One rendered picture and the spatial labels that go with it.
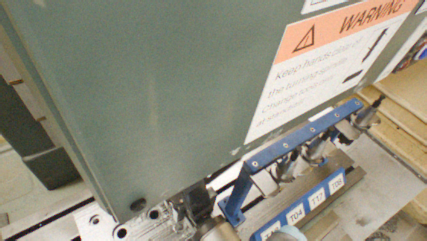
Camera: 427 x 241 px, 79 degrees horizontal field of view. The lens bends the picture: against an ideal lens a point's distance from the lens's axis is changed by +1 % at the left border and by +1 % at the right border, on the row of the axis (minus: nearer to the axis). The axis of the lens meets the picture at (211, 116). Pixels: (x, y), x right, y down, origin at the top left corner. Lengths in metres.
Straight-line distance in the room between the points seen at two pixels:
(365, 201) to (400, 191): 0.15
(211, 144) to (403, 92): 1.17
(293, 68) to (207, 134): 0.07
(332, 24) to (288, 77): 0.04
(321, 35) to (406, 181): 1.28
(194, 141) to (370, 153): 1.30
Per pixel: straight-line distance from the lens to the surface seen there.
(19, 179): 1.52
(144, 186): 0.17
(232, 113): 0.16
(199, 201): 0.49
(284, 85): 0.18
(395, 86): 1.30
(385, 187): 1.39
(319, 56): 0.19
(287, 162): 0.61
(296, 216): 0.96
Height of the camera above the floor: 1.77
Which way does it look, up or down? 49 degrees down
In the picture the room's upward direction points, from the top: 9 degrees clockwise
